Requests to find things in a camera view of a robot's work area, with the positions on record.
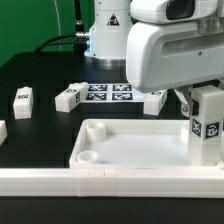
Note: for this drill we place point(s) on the white marker base plate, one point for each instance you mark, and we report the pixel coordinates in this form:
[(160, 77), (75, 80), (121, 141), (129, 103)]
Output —
[(110, 93)]

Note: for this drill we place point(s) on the white left fence block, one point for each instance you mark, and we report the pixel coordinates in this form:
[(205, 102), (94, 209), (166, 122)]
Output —
[(3, 131)]

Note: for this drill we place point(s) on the white desk top tray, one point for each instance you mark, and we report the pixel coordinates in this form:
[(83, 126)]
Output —
[(145, 143)]

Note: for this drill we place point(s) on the white front fence bar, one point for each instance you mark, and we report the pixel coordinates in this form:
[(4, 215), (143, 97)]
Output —
[(196, 182)]

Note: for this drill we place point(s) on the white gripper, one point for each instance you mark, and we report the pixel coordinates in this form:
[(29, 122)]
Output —
[(175, 55)]

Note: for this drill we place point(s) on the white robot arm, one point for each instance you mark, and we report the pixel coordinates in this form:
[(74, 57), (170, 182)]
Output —
[(115, 18)]

